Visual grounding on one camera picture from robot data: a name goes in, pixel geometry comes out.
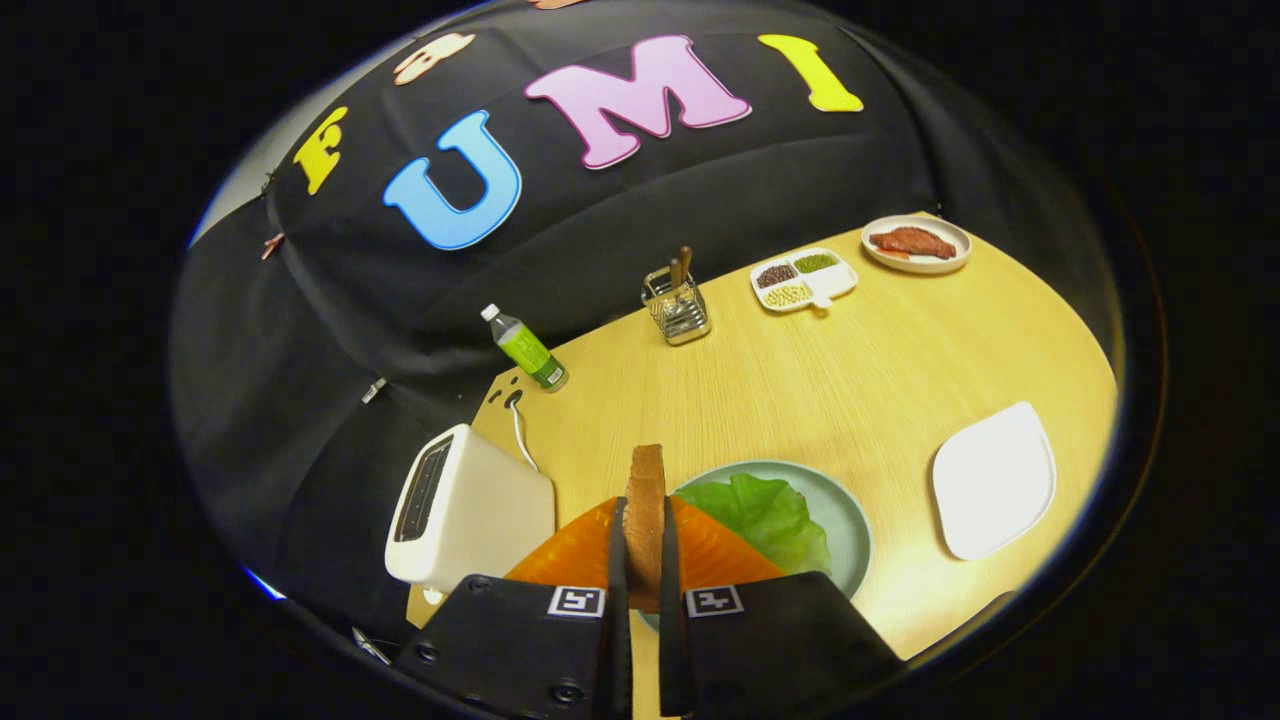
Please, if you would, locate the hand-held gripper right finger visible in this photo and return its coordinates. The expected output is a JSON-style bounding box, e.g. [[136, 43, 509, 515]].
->
[[658, 495, 906, 719]]

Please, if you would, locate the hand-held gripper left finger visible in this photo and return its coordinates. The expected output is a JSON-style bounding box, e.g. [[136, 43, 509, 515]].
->
[[395, 497, 633, 720]]

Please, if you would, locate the bread slice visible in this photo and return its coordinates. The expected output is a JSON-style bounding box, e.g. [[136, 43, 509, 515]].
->
[[624, 444, 668, 613]]

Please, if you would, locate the green lettuce leaf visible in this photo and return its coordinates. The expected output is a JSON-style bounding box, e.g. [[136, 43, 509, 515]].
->
[[676, 472, 833, 578]]

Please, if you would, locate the white toaster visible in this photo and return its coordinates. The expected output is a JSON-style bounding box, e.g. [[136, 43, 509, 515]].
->
[[384, 423, 557, 596]]

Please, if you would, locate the pale green plate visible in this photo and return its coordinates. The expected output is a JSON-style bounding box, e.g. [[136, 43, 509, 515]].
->
[[636, 459, 873, 633]]

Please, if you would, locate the green drink bottle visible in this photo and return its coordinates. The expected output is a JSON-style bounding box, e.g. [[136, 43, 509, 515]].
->
[[480, 303, 570, 393]]

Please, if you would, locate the white divided dish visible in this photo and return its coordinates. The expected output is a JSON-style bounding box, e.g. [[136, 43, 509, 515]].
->
[[750, 247, 860, 314]]

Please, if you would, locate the square white plate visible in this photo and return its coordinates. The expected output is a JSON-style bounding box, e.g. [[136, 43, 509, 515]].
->
[[931, 401, 1058, 562]]

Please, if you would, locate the round white plate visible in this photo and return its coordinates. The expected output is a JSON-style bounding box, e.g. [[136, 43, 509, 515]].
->
[[861, 214, 973, 276]]

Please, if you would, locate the red meat slice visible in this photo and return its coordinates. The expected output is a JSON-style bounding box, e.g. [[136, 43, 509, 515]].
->
[[868, 226, 958, 261]]

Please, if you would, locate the white toaster cable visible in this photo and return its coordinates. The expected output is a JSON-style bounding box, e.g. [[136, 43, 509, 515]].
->
[[510, 402, 539, 473]]

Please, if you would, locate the metal wire utensil holder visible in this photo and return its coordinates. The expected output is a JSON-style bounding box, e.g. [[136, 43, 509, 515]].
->
[[641, 266, 713, 347]]

